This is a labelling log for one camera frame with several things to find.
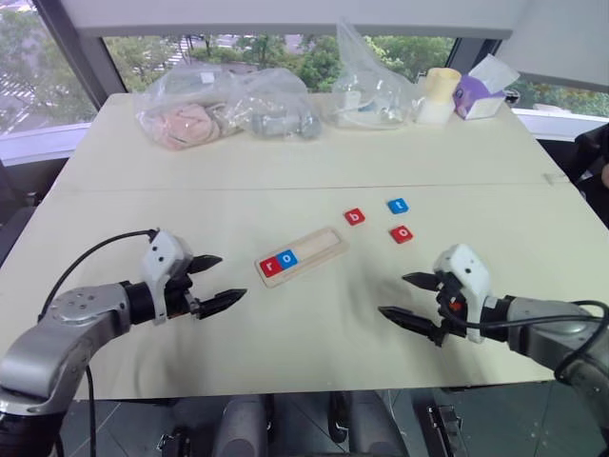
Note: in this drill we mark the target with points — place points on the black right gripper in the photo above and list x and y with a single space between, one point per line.
449 304

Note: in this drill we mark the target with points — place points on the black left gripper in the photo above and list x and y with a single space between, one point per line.
180 300

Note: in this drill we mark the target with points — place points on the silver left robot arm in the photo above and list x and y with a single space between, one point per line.
57 333

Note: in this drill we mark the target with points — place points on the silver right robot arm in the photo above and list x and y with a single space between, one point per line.
547 328

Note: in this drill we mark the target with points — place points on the red letter tile r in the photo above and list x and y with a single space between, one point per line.
269 266

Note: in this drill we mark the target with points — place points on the red letter tile o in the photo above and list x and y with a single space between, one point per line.
402 233

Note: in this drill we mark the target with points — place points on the blue letter tile o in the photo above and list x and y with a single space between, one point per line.
287 258

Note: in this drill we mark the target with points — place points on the wooden letter tray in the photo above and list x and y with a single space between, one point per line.
300 257

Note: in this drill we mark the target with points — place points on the blue letter tile t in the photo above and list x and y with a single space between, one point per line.
398 205

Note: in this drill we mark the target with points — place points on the red letter tile b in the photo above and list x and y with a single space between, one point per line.
354 217

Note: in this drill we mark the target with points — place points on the dark rounded right leg shape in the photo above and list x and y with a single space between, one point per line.
371 423

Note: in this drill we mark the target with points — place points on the dark rounded leg shape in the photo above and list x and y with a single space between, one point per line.
240 426
371 423

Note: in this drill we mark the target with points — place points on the dark rounded left leg shape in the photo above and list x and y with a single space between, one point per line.
240 426

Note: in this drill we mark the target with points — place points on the plastic bag with pink items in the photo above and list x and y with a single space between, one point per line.
183 112

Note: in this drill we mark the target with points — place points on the plastic bag with grey items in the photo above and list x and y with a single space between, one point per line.
276 107

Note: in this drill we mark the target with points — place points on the clear plastic bag with parts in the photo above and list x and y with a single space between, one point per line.
368 90

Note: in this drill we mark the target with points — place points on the purple tissue box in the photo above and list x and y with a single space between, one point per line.
480 93

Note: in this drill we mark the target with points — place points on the person in dark clothes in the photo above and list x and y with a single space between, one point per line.
592 162

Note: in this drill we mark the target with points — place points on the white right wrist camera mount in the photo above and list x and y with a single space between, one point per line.
468 281

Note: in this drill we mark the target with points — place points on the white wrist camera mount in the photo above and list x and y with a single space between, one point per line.
468 281
162 259

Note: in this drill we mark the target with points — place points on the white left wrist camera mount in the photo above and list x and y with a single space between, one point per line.
162 259

